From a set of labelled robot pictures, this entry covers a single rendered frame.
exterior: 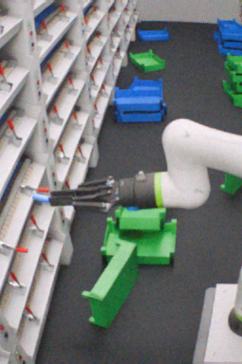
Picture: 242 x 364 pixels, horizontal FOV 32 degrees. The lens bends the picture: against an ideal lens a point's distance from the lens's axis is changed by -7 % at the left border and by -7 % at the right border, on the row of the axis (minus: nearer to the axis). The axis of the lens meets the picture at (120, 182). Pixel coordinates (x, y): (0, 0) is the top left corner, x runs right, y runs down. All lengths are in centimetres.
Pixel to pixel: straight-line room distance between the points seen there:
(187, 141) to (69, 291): 97
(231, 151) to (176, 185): 22
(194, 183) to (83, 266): 91
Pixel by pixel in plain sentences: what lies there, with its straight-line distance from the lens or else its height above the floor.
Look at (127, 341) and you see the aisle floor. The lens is 163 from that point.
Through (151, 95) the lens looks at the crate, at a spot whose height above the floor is 9.
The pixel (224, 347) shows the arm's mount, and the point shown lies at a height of 33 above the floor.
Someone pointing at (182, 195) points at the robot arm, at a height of 69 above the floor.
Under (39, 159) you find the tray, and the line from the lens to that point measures 154.
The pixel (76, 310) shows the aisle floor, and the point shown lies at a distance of 174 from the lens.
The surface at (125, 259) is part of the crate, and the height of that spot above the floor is 20.
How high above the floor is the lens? 141
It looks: 38 degrees down
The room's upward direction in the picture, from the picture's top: 5 degrees counter-clockwise
